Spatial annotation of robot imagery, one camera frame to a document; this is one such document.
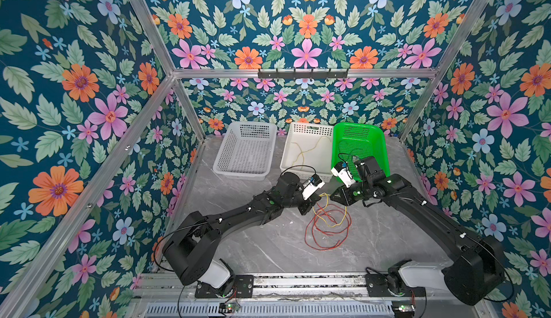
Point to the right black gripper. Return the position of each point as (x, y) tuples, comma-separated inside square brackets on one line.
[(341, 193)]

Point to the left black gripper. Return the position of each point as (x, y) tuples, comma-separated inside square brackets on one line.
[(308, 202)]

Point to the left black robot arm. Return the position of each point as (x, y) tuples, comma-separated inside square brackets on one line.
[(191, 248)]

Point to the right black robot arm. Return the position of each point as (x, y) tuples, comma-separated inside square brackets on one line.
[(477, 263)]

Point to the green plastic basket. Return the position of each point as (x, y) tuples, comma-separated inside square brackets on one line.
[(357, 141)]

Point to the cream perforated basket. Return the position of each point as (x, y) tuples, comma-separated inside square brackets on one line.
[(308, 150)]

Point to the white mesh basket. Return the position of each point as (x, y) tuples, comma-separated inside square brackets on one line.
[(246, 152)]

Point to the black hook bar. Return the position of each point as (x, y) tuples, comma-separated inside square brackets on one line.
[(291, 74)]

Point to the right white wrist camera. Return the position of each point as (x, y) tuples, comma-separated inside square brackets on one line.
[(341, 170)]

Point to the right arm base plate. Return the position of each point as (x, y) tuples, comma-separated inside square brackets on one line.
[(387, 285)]

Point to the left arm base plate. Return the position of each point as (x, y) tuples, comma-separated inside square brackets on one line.
[(224, 285)]

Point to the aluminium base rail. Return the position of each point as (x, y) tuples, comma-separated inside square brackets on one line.
[(329, 294)]

